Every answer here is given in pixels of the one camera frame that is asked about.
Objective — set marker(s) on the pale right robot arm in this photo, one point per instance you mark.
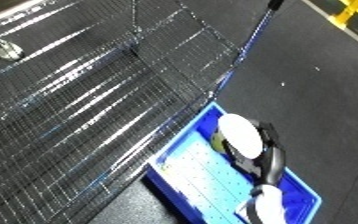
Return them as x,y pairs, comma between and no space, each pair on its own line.
269,205

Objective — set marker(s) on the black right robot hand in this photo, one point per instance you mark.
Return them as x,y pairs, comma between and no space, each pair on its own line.
271,163

